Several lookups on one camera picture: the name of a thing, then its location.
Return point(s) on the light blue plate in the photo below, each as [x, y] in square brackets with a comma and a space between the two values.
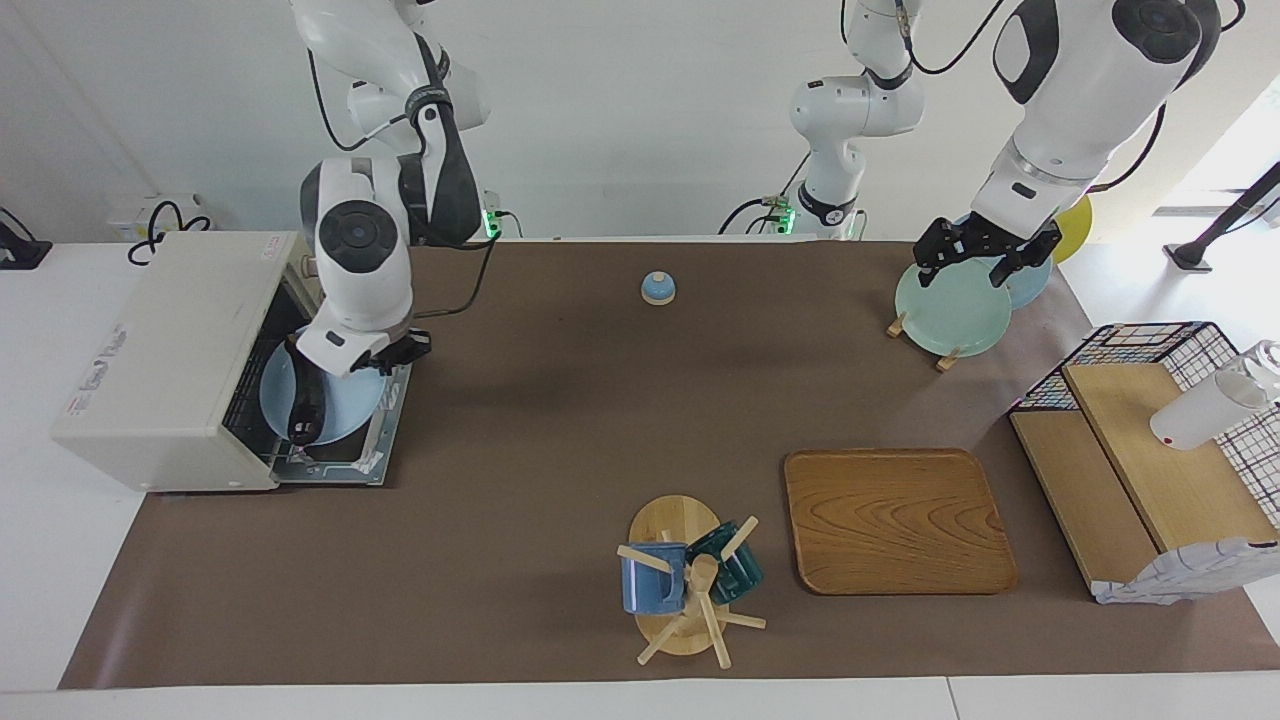
[355, 405]

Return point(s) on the black desk clamp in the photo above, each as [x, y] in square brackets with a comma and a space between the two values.
[20, 252]

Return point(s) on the mint green racked plate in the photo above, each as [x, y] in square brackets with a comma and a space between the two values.
[955, 315]

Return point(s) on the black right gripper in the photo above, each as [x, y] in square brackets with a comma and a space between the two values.
[390, 352]

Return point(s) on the light wooden shelf box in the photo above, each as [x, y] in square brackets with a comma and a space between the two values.
[1170, 480]

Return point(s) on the wooden plate rack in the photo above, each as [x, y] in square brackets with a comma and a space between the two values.
[947, 362]

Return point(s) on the brown wooden tray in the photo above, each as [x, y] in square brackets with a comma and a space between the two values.
[900, 520]

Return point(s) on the small blue service bell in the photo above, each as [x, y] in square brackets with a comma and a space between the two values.
[658, 290]

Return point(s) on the white power strip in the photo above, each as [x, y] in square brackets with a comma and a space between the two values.
[135, 212]

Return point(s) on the cream toaster oven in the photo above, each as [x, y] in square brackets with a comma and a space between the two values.
[160, 360]

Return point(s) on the dark green ceramic mug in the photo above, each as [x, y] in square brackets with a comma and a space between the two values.
[740, 575]

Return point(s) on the wooden mug tree stand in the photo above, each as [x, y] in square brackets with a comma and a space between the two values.
[672, 520]

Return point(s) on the brown table mat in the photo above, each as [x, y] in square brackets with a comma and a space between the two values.
[560, 480]

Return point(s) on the black floor stand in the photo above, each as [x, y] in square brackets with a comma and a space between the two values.
[1215, 235]

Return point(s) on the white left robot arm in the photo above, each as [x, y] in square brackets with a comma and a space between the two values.
[1080, 90]

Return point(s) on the yellow racked plate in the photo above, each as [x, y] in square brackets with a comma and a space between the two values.
[1072, 230]

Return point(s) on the white marble patterned cloth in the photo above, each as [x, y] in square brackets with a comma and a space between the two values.
[1190, 575]

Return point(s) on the pale blue racked plate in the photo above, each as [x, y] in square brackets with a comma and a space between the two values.
[1030, 285]

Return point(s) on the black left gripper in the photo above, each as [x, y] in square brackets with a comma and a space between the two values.
[985, 240]

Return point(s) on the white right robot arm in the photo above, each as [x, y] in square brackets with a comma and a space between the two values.
[360, 260]

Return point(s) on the blue ceramic mug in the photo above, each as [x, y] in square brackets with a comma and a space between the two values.
[645, 585]

